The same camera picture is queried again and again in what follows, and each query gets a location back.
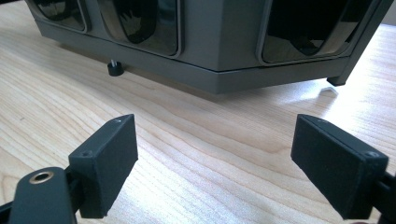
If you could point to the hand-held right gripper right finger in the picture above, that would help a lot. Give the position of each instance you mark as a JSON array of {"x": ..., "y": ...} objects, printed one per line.
[{"x": 336, "y": 168}]

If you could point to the dark grey corner rack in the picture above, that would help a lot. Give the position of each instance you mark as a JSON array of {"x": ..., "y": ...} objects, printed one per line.
[{"x": 218, "y": 40}]

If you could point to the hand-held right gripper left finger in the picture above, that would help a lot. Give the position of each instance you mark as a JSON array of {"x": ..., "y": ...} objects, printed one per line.
[{"x": 106, "y": 168}]

